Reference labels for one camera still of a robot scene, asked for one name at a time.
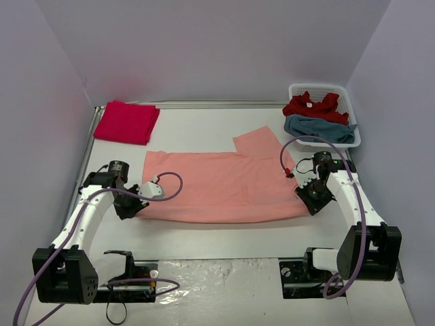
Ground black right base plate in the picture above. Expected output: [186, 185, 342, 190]
[279, 257, 332, 300]

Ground white plastic laundry basket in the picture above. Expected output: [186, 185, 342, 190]
[283, 83, 361, 152]

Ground blue-grey t-shirt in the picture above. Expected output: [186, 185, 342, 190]
[283, 115, 357, 144]

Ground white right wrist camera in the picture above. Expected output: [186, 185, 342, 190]
[290, 168, 318, 187]

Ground salmon pink t-shirt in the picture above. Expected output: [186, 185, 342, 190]
[138, 126, 308, 223]

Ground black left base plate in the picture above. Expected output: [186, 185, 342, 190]
[93, 261, 158, 304]

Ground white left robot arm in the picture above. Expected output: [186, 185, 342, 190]
[32, 160, 147, 304]

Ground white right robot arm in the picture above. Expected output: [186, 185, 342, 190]
[295, 151, 402, 281]

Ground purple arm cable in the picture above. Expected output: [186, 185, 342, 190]
[12, 172, 184, 326]
[279, 135, 367, 300]

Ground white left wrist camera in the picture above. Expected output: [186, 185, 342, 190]
[138, 175, 165, 203]

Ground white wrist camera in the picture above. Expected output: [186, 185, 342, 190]
[290, 168, 318, 187]
[138, 175, 165, 203]

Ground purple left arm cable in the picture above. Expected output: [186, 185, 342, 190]
[12, 172, 184, 326]

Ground dark red t-shirt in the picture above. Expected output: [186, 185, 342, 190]
[282, 92, 349, 126]

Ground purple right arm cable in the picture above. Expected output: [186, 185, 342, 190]
[279, 135, 367, 300]

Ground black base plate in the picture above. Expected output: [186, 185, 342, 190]
[279, 257, 332, 300]
[93, 261, 158, 304]

